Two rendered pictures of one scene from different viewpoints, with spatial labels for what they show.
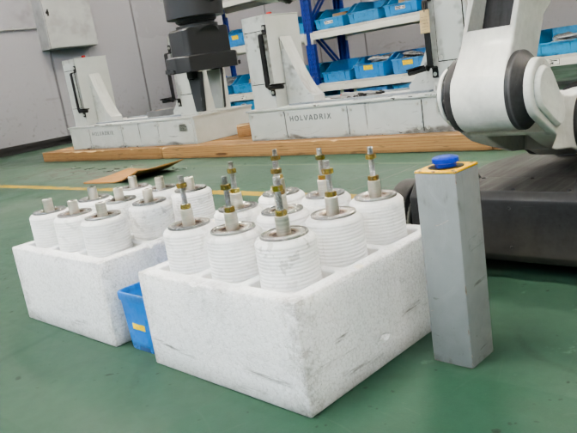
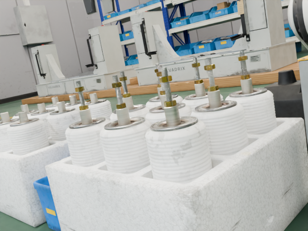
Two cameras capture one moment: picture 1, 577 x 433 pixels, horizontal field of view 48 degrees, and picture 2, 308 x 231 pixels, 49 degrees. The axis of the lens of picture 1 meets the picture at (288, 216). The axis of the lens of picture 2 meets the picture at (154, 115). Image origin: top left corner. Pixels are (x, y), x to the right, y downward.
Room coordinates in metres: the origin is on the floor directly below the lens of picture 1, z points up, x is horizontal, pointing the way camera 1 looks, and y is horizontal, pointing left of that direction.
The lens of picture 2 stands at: (0.44, 0.04, 0.36)
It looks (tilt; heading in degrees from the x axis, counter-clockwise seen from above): 10 degrees down; 0
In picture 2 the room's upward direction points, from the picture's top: 11 degrees counter-clockwise
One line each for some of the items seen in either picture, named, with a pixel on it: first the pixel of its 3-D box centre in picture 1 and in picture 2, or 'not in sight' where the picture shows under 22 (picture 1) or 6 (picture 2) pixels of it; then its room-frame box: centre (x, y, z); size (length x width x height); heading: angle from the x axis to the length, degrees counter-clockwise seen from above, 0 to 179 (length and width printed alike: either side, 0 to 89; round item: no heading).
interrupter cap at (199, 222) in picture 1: (189, 224); (87, 123); (1.12, 0.18, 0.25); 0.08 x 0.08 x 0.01
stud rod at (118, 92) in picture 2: (227, 198); (118, 96); (1.04, 0.09, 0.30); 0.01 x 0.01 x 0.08
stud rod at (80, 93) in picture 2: (184, 196); (81, 99); (1.12, 0.18, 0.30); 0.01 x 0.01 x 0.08
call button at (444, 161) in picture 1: (445, 162); not in sight; (0.97, -0.25, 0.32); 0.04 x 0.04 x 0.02
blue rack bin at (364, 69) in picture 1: (381, 64); (208, 45); (6.70, -1.16, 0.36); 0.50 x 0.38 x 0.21; 137
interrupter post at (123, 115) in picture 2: (231, 221); (123, 117); (1.04, 0.09, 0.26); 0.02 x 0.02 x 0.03
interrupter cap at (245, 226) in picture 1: (233, 228); (124, 123); (1.04, 0.09, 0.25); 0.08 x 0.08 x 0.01
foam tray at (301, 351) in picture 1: (295, 295); (180, 181); (1.12, 0.01, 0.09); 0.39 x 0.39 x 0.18; 45
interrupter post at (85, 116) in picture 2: (187, 217); (85, 117); (1.12, 0.18, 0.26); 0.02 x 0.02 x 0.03
